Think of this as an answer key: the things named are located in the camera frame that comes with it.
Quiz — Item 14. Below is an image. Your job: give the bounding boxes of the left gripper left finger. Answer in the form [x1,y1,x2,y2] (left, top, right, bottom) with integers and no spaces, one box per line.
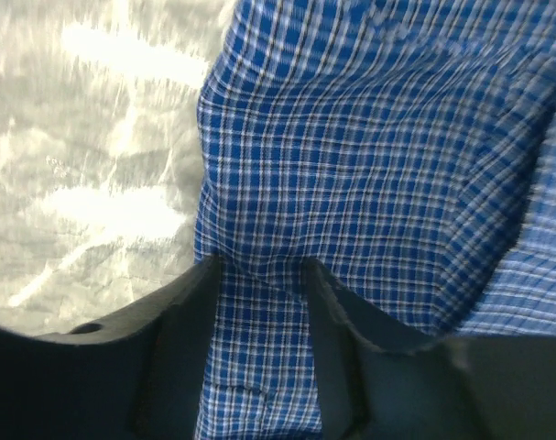
[0,257,223,439]

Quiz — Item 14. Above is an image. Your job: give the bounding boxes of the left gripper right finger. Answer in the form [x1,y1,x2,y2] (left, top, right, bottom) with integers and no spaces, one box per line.
[304,259,556,439]

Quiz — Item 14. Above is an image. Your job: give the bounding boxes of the blue checked long sleeve shirt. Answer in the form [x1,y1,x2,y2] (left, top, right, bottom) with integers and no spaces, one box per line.
[195,1,556,439]

